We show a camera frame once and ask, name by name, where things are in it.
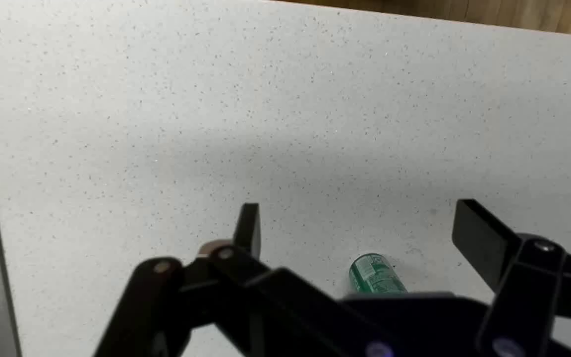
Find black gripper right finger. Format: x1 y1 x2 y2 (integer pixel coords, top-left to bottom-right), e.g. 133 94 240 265
452 197 571 357

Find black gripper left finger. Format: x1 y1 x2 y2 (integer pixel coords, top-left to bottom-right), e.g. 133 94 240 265
93 203 380 357

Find green sprite can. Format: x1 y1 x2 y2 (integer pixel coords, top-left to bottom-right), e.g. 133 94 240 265
347 251 408 298

